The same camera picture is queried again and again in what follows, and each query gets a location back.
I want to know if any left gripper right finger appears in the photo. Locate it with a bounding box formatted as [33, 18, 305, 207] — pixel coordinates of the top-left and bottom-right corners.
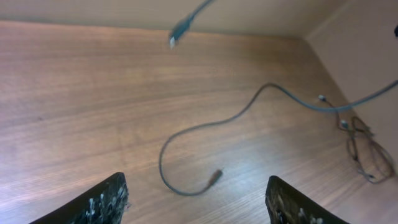
[265, 175, 348, 224]

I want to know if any black USB cable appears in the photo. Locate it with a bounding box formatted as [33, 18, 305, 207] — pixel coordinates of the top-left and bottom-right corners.
[158, 0, 398, 197]
[317, 94, 396, 185]

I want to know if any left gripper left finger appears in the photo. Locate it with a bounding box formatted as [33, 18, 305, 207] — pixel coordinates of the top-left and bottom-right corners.
[32, 172, 129, 224]

